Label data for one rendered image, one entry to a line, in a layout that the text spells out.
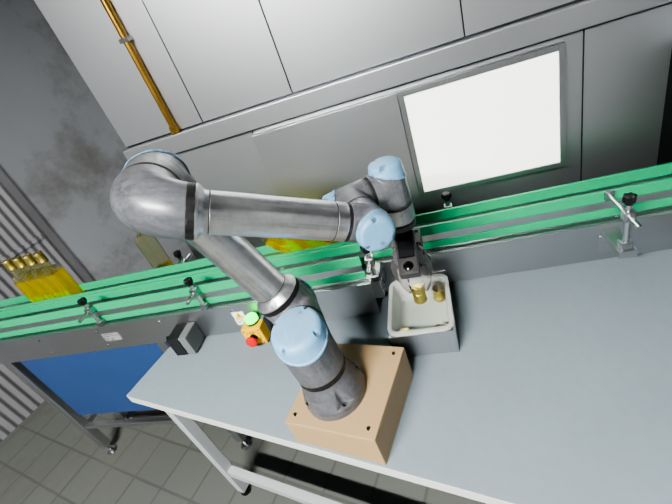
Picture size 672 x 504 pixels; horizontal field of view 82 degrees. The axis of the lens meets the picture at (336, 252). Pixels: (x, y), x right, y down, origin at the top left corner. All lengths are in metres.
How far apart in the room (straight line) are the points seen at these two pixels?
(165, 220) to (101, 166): 3.03
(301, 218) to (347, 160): 0.62
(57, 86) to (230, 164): 2.42
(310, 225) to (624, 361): 0.76
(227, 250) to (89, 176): 2.85
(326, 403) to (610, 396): 0.59
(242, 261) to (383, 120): 0.63
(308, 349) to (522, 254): 0.73
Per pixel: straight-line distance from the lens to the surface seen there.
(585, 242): 1.29
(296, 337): 0.80
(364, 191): 0.83
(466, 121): 1.24
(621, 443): 0.97
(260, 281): 0.86
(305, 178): 1.32
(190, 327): 1.46
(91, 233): 3.57
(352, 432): 0.90
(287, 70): 1.26
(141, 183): 0.68
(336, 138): 1.25
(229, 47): 1.30
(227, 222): 0.66
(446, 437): 0.96
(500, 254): 1.24
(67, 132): 3.61
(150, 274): 1.69
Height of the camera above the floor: 1.58
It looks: 31 degrees down
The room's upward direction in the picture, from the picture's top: 21 degrees counter-clockwise
